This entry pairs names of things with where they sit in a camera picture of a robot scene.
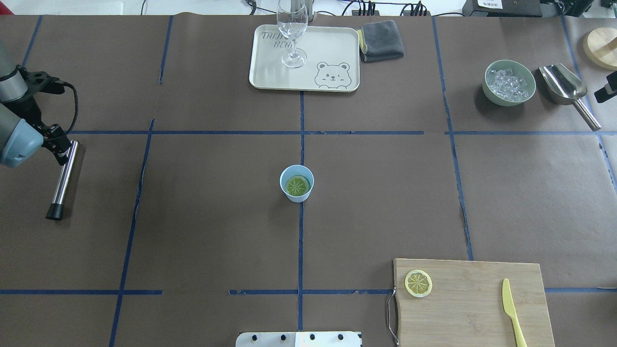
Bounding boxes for light blue cup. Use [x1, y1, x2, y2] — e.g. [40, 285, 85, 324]
[279, 164, 315, 203]

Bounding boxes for green bowl of ice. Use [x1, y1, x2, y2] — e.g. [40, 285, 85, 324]
[481, 60, 537, 107]

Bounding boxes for grey folded cloth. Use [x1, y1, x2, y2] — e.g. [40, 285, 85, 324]
[357, 20, 404, 62]

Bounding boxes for cream bear tray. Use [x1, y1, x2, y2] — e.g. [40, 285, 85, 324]
[249, 25, 361, 93]

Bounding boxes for round wooden board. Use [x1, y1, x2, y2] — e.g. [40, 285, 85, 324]
[583, 27, 617, 72]

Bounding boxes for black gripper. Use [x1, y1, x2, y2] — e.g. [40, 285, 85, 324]
[14, 67, 73, 166]

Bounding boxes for steel ice scoop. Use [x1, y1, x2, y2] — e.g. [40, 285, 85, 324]
[538, 63, 602, 132]

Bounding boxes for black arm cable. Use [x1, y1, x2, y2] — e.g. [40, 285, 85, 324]
[58, 82, 79, 135]

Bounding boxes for black device at edge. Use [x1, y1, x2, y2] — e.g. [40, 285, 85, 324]
[593, 71, 617, 104]

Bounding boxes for black power strip cables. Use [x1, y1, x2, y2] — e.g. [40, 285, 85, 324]
[243, 0, 463, 18]

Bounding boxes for yellow plastic knife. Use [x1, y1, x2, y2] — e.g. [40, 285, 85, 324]
[501, 278, 527, 347]

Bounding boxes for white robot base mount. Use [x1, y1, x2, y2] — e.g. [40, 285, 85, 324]
[235, 330, 363, 347]

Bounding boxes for lemon slice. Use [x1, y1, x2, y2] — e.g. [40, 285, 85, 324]
[284, 175, 311, 196]
[403, 269, 433, 298]

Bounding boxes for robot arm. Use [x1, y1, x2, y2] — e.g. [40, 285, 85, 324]
[0, 44, 79, 168]

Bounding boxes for bamboo cutting board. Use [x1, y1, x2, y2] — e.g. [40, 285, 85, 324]
[393, 258, 555, 347]

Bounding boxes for clear wine glass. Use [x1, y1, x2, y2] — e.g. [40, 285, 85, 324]
[276, 0, 309, 68]

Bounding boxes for steel muddler black tip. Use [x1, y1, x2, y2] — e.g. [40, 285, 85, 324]
[46, 140, 79, 220]

